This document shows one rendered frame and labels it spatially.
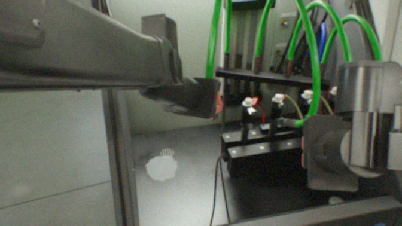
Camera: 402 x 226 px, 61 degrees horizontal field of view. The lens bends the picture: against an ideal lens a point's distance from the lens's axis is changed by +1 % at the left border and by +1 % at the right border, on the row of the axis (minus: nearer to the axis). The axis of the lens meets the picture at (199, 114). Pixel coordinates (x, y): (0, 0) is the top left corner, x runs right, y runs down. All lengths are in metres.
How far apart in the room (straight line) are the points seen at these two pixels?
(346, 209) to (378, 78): 0.52
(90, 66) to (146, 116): 0.95
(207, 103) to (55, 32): 0.40
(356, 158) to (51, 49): 0.31
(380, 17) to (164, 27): 0.63
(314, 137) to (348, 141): 0.10
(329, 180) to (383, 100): 0.14
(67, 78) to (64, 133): 2.47
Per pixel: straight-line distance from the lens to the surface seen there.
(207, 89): 0.56
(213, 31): 0.62
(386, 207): 0.93
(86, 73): 0.21
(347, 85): 0.41
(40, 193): 2.29
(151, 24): 0.51
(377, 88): 0.41
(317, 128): 0.49
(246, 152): 0.91
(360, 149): 0.40
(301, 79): 1.01
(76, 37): 0.20
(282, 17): 1.10
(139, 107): 1.14
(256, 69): 1.00
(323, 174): 0.49
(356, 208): 0.90
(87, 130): 2.64
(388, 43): 1.00
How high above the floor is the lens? 1.60
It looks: 37 degrees down
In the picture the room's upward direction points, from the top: straight up
